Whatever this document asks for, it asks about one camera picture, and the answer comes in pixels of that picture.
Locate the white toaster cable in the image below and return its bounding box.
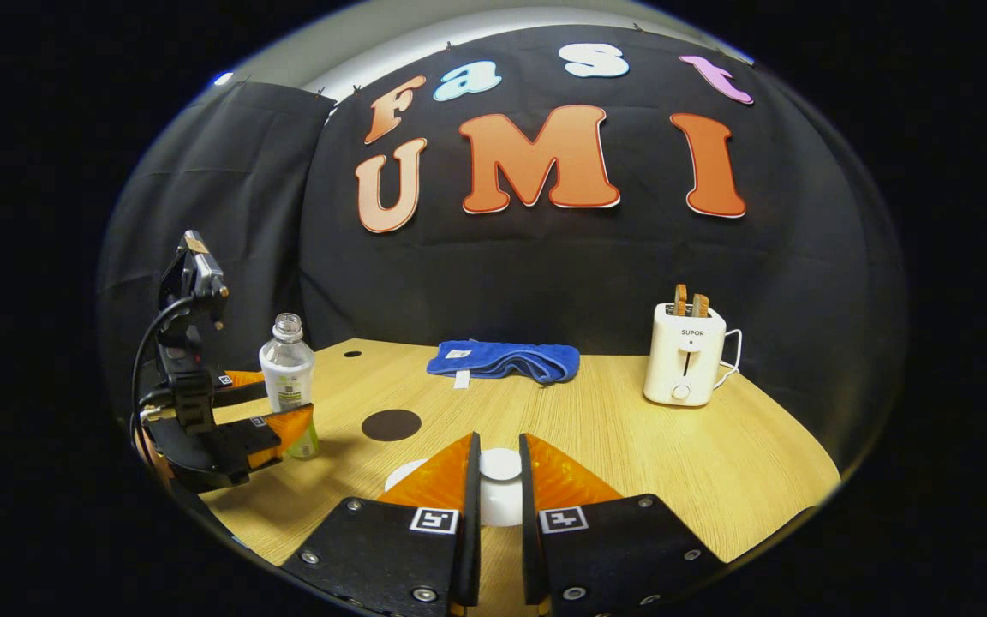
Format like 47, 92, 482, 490
714, 329, 744, 391

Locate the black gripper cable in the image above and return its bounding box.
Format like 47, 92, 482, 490
129, 296, 194, 429

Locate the dark round coaster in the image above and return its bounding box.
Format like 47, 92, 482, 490
362, 409, 422, 442

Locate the white toaster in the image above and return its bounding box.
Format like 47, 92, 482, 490
643, 302, 727, 408

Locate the clear water bottle green label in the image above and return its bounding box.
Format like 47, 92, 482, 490
258, 313, 320, 459

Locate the blue folded towel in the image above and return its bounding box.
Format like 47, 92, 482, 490
426, 339, 581, 389

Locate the white teacup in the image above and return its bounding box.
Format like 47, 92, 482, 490
384, 458, 431, 494

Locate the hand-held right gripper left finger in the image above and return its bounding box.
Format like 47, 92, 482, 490
281, 431, 482, 617

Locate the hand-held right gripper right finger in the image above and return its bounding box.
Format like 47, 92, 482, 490
519, 433, 727, 617

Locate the white teacup lid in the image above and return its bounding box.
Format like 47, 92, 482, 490
478, 447, 525, 527

